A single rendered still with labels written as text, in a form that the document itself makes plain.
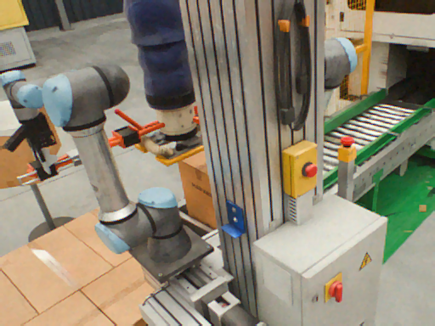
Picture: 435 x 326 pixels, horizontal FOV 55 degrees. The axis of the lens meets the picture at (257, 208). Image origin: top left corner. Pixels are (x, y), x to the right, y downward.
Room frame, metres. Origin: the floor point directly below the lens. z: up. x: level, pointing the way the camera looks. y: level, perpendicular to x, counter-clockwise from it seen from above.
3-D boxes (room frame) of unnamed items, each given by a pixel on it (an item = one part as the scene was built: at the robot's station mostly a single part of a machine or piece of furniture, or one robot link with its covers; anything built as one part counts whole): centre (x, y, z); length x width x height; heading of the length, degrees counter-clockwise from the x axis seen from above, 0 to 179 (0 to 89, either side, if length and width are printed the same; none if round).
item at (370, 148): (2.69, -0.99, 0.60); 1.60 x 0.10 x 0.09; 134
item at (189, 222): (1.83, 0.29, 0.58); 0.70 x 0.03 x 0.06; 44
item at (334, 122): (3.08, -0.62, 0.60); 1.60 x 0.10 x 0.09; 134
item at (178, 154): (1.74, 0.27, 1.15); 0.34 x 0.10 x 0.05; 129
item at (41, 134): (1.44, 0.77, 1.40); 0.09 x 0.08 x 0.12; 129
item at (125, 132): (1.65, 0.52, 1.25); 0.10 x 0.08 x 0.06; 39
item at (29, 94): (1.37, 0.69, 1.55); 0.11 x 0.11 x 0.08; 43
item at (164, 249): (1.15, 0.32, 1.09); 0.15 x 0.15 x 0.10
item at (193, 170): (2.06, 0.05, 0.75); 0.60 x 0.40 x 0.40; 130
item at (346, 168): (1.86, -0.47, 0.50); 0.07 x 0.07 x 1.00; 44
